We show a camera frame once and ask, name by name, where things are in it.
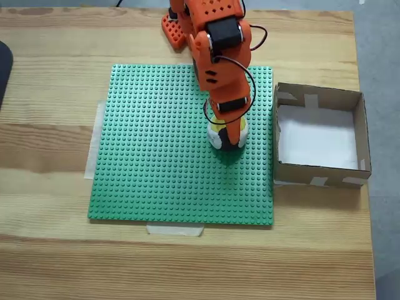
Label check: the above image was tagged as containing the white yellow black soft ball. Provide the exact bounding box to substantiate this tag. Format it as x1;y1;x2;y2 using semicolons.
206;114;250;152

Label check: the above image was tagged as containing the brown cardboard box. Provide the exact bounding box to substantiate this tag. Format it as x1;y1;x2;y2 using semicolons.
273;81;373;190

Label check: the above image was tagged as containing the white paper sheet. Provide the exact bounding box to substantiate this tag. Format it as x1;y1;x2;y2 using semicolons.
276;104;359;171

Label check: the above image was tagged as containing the green studded baseplate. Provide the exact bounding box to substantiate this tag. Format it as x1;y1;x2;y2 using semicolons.
87;64;275;226

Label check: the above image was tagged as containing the translucent tape strip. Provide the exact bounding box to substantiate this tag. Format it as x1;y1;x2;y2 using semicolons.
84;99;106;181
146;224;205;238

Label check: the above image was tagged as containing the black rounded object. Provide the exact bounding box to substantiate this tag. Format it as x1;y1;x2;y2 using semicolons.
0;40;15;111

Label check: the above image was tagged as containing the black red white gripper cable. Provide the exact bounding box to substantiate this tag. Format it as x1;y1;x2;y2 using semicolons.
204;54;258;124

